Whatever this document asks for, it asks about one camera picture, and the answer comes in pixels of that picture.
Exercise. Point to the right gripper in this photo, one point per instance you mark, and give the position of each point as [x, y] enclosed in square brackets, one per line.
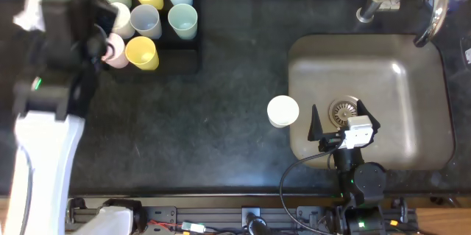
[329, 143]

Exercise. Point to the white cup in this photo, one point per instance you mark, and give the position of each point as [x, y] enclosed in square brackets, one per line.
[124, 21]
[282, 111]

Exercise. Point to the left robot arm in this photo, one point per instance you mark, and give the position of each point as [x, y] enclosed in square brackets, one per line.
[48, 154]

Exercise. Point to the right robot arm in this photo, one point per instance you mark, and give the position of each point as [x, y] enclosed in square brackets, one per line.
[368, 179]

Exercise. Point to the steel sink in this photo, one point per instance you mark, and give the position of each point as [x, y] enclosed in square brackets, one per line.
[401, 69]

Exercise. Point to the steel tap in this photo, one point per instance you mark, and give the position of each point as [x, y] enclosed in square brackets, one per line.
[439, 6]

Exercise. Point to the black tray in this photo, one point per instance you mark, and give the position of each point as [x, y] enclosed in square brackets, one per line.
[184, 58]

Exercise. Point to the grey cup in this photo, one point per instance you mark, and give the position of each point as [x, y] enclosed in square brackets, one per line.
[146, 21]

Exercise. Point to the pink cup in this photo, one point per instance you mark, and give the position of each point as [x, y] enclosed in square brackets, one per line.
[118, 52]

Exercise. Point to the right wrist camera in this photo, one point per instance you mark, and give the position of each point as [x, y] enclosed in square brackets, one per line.
[357, 132]

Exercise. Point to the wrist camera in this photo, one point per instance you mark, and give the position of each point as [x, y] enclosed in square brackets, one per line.
[357, 132]
[31, 10]

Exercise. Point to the mounting rail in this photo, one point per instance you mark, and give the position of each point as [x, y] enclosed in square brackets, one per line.
[221, 216]

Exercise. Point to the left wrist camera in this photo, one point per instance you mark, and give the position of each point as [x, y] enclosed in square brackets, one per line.
[31, 10]

